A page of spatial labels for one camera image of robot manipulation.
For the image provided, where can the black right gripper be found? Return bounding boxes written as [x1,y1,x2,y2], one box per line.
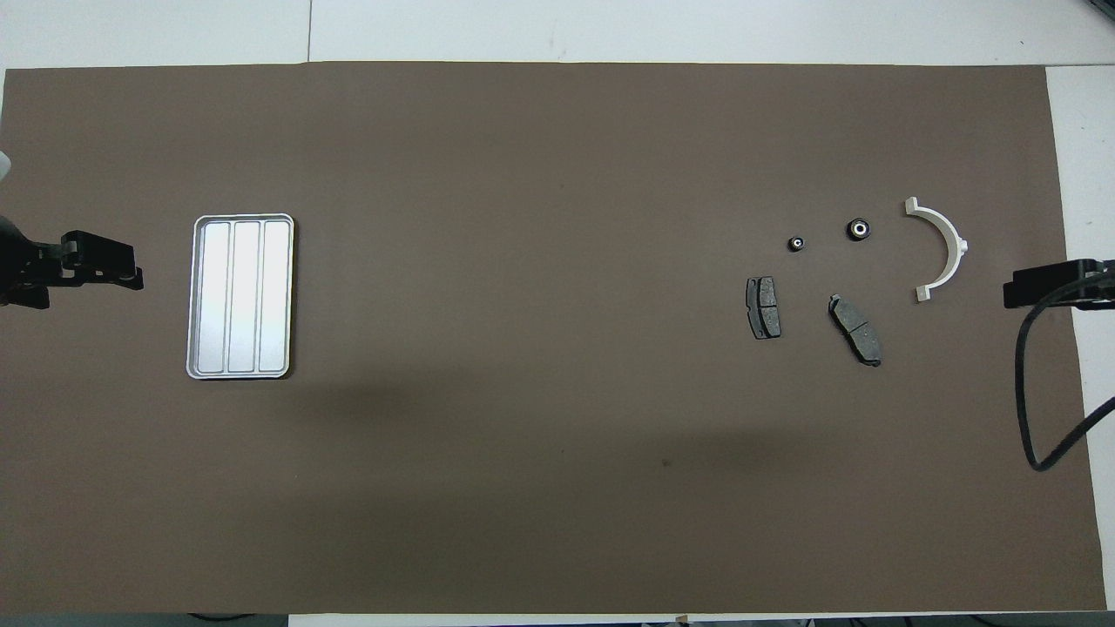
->
[1003,258,1115,311]

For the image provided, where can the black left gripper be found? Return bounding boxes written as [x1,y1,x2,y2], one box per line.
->
[0,218,145,308]

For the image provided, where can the silver metal tray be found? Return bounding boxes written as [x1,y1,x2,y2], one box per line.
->
[186,213,295,381]

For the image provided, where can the long dark brake pad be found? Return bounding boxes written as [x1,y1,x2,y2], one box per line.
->
[828,294,882,367]

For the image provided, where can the short dark brake pad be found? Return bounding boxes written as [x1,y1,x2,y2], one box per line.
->
[745,276,782,340]

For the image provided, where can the brown table mat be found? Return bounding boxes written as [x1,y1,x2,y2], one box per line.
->
[0,61,1107,615]

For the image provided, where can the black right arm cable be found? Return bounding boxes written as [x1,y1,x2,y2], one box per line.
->
[1017,261,1115,473]

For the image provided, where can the white semicircular bracket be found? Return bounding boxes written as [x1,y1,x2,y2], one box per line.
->
[904,197,970,303]

